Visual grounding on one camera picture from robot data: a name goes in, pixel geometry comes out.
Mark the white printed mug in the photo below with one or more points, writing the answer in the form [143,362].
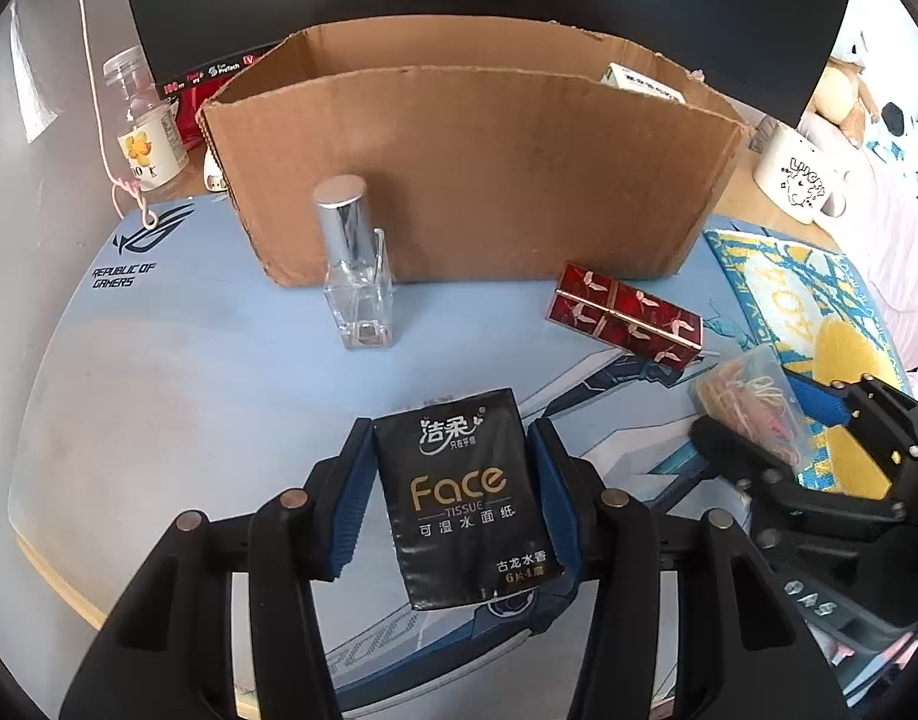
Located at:
[793,172]

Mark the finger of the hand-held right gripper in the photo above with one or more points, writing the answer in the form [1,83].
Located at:
[766,487]
[823,401]

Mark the white computer mouse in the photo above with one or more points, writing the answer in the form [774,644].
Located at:
[215,176]

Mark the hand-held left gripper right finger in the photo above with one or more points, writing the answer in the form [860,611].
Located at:
[553,495]

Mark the black tissue pack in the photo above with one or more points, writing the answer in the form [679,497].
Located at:
[466,495]

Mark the clear bottle with yellow label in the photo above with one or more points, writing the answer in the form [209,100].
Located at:
[148,142]

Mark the bag of coloured rubber bands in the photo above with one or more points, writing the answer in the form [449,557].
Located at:
[751,397]

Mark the white tassel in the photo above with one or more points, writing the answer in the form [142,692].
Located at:
[33,82]

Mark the glass perfume bottle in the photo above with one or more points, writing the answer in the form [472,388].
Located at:
[358,285]

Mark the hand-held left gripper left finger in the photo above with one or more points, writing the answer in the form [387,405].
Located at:
[350,495]

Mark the red patterned lipstick box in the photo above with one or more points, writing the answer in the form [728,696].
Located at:
[628,311]

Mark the green and white medicine box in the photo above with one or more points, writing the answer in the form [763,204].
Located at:
[643,82]

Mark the yellow and blue towel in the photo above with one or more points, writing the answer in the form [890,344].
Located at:
[789,292]

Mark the pink blanket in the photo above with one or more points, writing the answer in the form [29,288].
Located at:
[898,240]

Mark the black and white plush toy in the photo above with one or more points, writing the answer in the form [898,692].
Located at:
[909,139]

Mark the blue desk mat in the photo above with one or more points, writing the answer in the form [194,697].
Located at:
[204,360]

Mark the cardboard box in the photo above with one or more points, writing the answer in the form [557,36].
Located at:
[474,172]

